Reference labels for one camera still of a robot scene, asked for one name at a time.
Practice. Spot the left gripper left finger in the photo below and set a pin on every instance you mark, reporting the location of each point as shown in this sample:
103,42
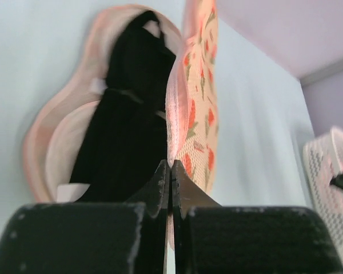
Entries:
128,237

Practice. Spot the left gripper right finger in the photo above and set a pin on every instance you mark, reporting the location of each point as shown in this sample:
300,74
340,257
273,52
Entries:
210,238

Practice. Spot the black bra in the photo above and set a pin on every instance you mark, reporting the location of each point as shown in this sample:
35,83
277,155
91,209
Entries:
126,137

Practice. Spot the pink patterned laundry bag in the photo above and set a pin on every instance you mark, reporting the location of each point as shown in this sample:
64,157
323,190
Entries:
54,138

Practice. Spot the white plastic basket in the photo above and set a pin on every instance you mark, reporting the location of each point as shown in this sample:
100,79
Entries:
323,161

